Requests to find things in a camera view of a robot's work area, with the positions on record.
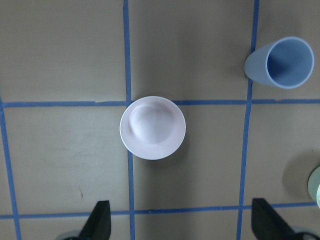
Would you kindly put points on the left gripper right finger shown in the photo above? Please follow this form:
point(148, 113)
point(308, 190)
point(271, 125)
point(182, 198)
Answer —
point(267, 224)

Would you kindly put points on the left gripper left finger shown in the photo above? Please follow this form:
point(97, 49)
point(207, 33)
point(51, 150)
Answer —
point(98, 226)

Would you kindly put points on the blue cup near right gripper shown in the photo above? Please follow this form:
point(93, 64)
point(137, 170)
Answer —
point(286, 63)

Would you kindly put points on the pink bowl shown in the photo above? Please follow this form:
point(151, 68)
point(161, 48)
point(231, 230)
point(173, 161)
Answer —
point(152, 128)

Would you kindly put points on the mint green plate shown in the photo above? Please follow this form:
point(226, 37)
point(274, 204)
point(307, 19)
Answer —
point(313, 186)

